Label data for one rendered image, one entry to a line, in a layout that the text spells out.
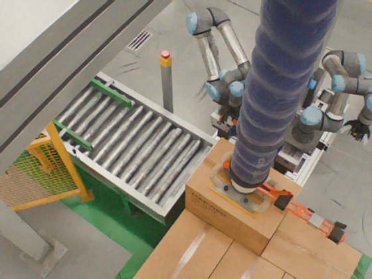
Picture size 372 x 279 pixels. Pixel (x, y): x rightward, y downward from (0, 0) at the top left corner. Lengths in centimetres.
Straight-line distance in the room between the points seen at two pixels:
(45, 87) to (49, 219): 328
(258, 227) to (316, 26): 145
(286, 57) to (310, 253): 179
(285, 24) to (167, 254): 190
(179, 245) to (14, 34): 256
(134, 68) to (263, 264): 235
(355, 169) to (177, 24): 236
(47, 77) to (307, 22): 102
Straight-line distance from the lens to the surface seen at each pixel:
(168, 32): 455
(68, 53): 38
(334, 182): 381
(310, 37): 134
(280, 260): 288
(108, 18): 40
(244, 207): 249
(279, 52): 140
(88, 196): 358
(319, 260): 295
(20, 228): 293
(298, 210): 241
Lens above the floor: 328
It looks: 61 degrees down
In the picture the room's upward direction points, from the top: straight up
